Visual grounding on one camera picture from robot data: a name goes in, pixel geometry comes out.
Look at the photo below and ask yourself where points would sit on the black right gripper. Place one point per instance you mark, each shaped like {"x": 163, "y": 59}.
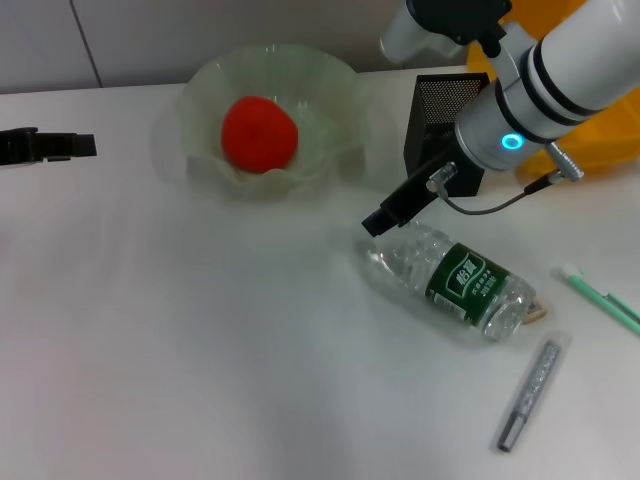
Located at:
{"x": 415, "y": 192}

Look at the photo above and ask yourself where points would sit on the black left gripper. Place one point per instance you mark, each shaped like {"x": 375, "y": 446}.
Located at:
{"x": 17, "y": 147}

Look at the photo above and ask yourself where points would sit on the clear water bottle green label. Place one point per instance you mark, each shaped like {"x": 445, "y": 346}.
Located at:
{"x": 465, "y": 280}

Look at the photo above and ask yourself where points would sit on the orange-red round fruit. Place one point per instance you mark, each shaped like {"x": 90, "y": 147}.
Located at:
{"x": 260, "y": 135}

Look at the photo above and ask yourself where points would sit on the green pen white tip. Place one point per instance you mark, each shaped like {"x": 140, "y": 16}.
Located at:
{"x": 585, "y": 287}

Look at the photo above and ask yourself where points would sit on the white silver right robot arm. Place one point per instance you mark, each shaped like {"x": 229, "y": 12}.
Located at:
{"x": 575, "y": 50}

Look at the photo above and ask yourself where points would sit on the black mesh pen holder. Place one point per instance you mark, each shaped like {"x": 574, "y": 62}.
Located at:
{"x": 435, "y": 100}

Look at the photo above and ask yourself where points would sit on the pale green glass fruit bowl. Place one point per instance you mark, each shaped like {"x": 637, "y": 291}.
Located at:
{"x": 325, "y": 100}

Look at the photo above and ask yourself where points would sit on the beige eraser with barcode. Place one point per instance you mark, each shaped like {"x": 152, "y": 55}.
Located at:
{"x": 536, "y": 312}

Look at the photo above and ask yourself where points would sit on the grey pen in clear sleeve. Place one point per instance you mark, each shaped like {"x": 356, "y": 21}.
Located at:
{"x": 535, "y": 390}

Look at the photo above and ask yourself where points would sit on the yellow plastic bin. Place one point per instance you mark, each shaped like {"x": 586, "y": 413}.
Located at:
{"x": 600, "y": 140}

